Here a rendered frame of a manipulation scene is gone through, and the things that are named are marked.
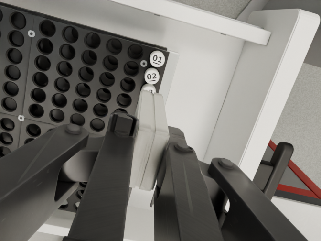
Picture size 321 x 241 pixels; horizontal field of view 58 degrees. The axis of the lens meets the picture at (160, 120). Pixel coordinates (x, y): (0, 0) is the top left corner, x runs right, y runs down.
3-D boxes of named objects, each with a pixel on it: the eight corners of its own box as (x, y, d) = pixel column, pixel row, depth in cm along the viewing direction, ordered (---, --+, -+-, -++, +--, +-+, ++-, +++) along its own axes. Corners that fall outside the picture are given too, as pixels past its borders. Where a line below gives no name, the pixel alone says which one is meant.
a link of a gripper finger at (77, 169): (122, 194, 11) (45, 179, 11) (130, 142, 16) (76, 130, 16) (130, 161, 11) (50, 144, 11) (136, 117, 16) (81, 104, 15)
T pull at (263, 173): (290, 141, 28) (297, 147, 26) (261, 205, 30) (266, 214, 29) (255, 132, 27) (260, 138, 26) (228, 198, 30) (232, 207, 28)
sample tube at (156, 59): (160, 60, 28) (162, 69, 23) (147, 57, 28) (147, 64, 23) (164, 48, 27) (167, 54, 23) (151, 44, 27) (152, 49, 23)
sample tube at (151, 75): (158, 73, 28) (160, 83, 24) (145, 74, 28) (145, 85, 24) (156, 60, 28) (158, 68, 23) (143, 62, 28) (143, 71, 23)
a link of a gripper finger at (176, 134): (166, 169, 11) (240, 185, 11) (162, 123, 16) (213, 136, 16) (156, 201, 12) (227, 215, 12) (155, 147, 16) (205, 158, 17)
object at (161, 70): (169, 51, 25) (169, 52, 24) (123, 217, 30) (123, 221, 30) (148, 45, 24) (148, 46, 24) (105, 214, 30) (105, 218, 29)
